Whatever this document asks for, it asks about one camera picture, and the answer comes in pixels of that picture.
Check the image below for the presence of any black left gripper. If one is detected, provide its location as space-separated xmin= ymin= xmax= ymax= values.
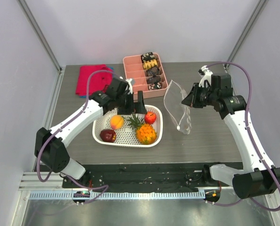
xmin=116 ymin=91 xmax=147 ymax=116

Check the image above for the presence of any clear polka dot zip bag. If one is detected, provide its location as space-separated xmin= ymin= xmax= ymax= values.
xmin=163 ymin=80 xmax=192 ymax=135

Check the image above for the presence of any orange toy pineapple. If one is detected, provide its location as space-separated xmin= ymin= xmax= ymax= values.
xmin=125 ymin=113 xmax=157 ymax=145

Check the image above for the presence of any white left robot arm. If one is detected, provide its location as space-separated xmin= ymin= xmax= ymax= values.
xmin=34 ymin=77 xmax=146 ymax=188

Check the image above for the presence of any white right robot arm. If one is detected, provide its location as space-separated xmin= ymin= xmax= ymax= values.
xmin=181 ymin=73 xmax=280 ymax=199

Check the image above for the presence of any bright red apple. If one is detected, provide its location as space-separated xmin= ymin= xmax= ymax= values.
xmin=144 ymin=111 xmax=157 ymax=125

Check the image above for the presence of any yellow orange peach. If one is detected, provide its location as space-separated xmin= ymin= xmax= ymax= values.
xmin=110 ymin=115 xmax=125 ymax=130

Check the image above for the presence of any black white speckled sock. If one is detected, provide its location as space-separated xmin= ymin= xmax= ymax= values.
xmin=148 ymin=82 xmax=162 ymax=91

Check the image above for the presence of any black patterned rolled sock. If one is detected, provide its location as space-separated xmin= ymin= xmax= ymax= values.
xmin=146 ymin=76 xmax=161 ymax=85

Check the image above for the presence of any dark red apple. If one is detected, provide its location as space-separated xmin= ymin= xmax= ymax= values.
xmin=100 ymin=129 xmax=117 ymax=143

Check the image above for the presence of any pink divided organizer tray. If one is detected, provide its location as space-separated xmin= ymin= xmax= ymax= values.
xmin=123 ymin=53 xmax=168 ymax=98

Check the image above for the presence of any dark brown rolled sock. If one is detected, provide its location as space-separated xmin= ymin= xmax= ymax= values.
xmin=146 ymin=66 xmax=161 ymax=77

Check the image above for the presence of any magenta folded cloth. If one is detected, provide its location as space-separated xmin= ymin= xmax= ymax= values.
xmin=75 ymin=64 xmax=113 ymax=97

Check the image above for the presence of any yellow black rolled sock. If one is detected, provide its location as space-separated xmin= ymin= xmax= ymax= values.
xmin=142 ymin=59 xmax=158 ymax=70

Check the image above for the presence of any blue folded cloth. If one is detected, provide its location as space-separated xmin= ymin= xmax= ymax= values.
xmin=80 ymin=66 xmax=114 ymax=98

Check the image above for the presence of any black floral rolled sock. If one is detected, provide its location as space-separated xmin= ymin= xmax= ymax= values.
xmin=141 ymin=52 xmax=156 ymax=63

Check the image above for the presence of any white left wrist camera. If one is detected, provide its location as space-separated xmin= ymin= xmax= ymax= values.
xmin=125 ymin=79 xmax=135 ymax=93

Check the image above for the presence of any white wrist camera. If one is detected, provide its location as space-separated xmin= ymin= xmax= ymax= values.
xmin=198 ymin=65 xmax=213 ymax=88
xmin=125 ymin=79 xmax=135 ymax=93

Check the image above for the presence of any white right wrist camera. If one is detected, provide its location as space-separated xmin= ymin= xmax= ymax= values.
xmin=198 ymin=65 xmax=213 ymax=88

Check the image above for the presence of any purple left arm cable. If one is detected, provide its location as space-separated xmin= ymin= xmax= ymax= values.
xmin=36 ymin=70 xmax=121 ymax=203

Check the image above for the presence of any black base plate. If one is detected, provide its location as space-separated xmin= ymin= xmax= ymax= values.
xmin=77 ymin=163 xmax=223 ymax=193

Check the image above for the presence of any white slotted cable duct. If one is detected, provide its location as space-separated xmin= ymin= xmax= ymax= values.
xmin=29 ymin=190 xmax=205 ymax=200

